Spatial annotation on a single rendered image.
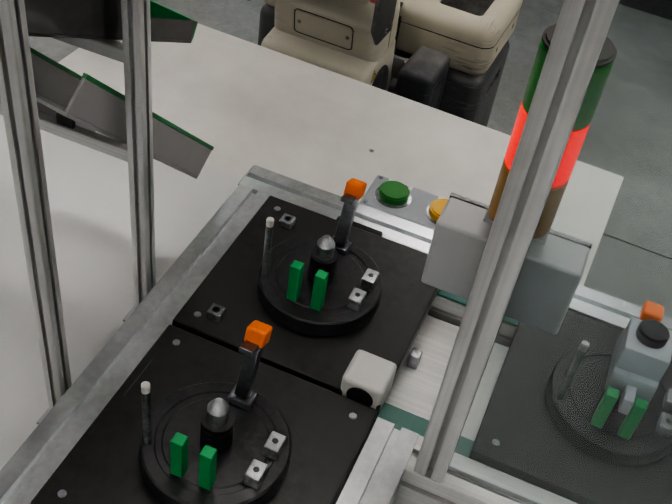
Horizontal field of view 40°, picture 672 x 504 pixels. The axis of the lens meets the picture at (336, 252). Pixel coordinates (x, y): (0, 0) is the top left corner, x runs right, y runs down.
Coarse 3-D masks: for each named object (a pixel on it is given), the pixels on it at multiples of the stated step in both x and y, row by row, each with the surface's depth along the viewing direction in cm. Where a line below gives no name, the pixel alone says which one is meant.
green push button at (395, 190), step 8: (384, 184) 118; (392, 184) 118; (400, 184) 118; (384, 192) 117; (392, 192) 117; (400, 192) 117; (408, 192) 118; (384, 200) 117; (392, 200) 116; (400, 200) 116
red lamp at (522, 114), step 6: (522, 108) 64; (522, 114) 64; (516, 120) 65; (522, 120) 64; (516, 126) 65; (522, 126) 64; (516, 132) 65; (510, 138) 66; (516, 138) 65; (510, 144) 66; (516, 144) 65; (510, 150) 66; (510, 156) 66; (510, 162) 66
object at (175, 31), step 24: (24, 0) 74; (48, 0) 76; (72, 0) 79; (96, 0) 81; (120, 0) 84; (48, 24) 77; (72, 24) 80; (96, 24) 83; (120, 24) 85; (168, 24) 92; (192, 24) 95
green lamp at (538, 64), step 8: (544, 48) 60; (536, 56) 61; (544, 56) 60; (536, 64) 61; (536, 72) 61; (528, 80) 63; (536, 80) 61; (528, 88) 63; (528, 96) 63; (528, 104) 63
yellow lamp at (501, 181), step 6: (504, 162) 68; (504, 168) 67; (504, 174) 67; (498, 180) 68; (504, 180) 67; (498, 186) 68; (504, 186) 67; (498, 192) 68; (492, 198) 70; (498, 198) 69; (492, 204) 70; (498, 204) 69; (492, 210) 70; (492, 216) 70
